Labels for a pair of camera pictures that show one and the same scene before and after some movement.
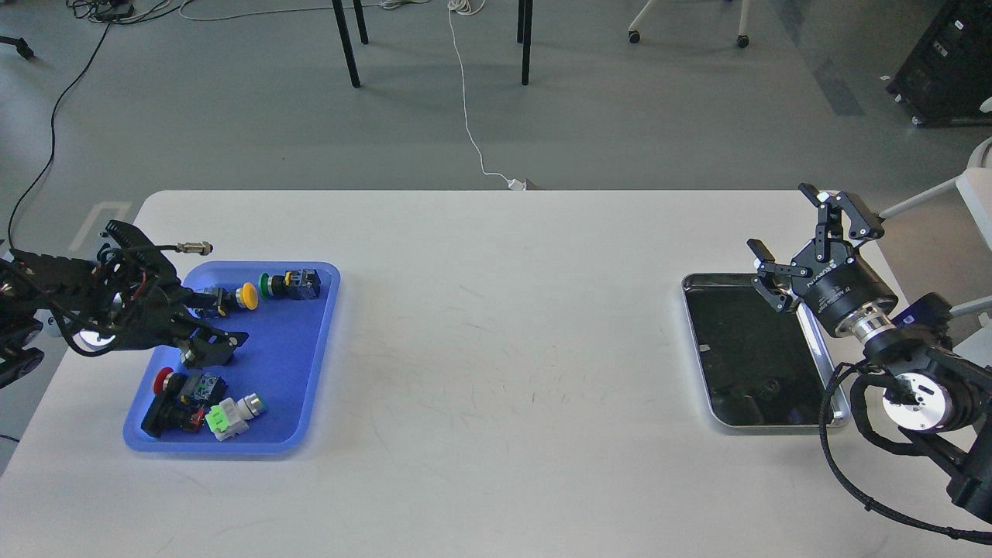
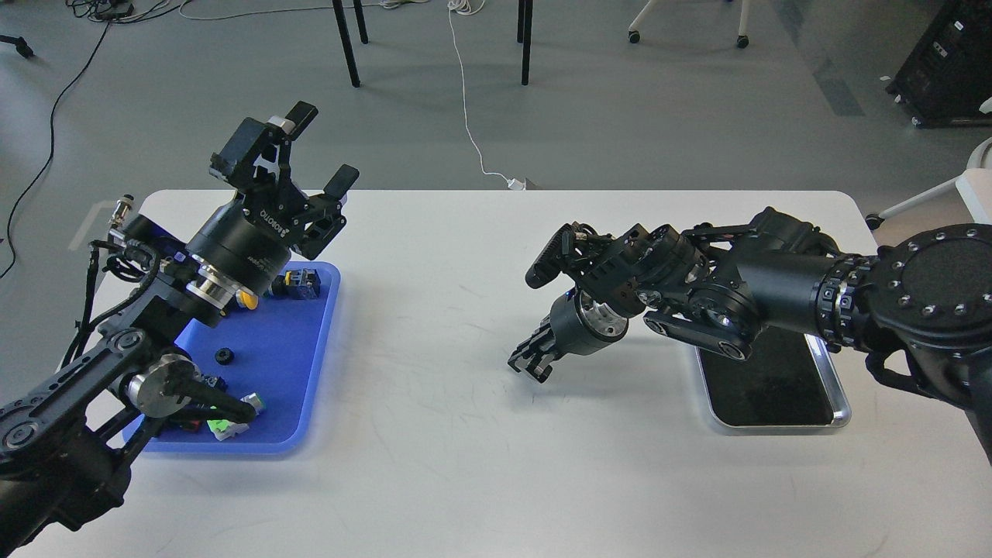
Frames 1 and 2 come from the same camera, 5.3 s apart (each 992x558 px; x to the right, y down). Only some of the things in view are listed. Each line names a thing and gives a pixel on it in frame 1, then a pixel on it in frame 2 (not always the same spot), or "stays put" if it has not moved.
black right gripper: x=841 y=289 to x=577 y=325
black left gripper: x=167 y=320 to x=248 y=240
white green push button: x=229 y=418 stays put
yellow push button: x=247 y=296 stays put
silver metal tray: x=761 y=366 stays put
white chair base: x=742 y=39 stays put
